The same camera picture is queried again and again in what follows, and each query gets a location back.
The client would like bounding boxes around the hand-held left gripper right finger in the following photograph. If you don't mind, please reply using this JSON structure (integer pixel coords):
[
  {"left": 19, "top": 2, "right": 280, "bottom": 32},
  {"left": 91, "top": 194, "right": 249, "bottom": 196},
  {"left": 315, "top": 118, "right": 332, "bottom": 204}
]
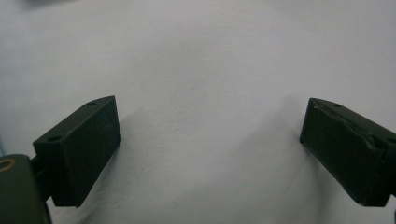
[{"left": 299, "top": 97, "right": 396, "bottom": 207}]

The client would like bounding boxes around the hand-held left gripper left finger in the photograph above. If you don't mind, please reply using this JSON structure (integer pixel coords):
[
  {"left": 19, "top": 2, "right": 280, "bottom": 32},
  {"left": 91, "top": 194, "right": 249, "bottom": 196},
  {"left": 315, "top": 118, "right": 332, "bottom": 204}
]
[{"left": 30, "top": 95, "right": 122, "bottom": 208}]

